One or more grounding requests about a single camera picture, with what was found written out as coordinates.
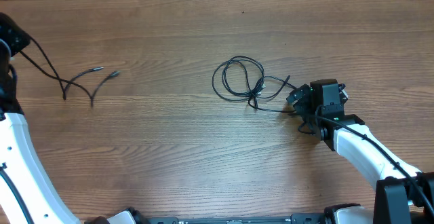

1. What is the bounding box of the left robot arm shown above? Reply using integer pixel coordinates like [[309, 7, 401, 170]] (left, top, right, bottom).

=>
[[1, 14, 81, 224]]

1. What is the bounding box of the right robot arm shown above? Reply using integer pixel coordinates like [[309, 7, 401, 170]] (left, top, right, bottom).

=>
[[287, 79, 433, 224]]

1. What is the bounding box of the black thin cable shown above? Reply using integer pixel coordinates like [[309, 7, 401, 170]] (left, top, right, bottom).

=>
[[18, 35, 121, 109]]

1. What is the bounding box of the black cable with silver plug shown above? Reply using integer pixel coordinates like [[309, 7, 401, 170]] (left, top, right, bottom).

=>
[[212, 55, 298, 115]]

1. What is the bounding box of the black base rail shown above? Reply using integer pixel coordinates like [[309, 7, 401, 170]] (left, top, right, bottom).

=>
[[85, 212, 372, 224]]

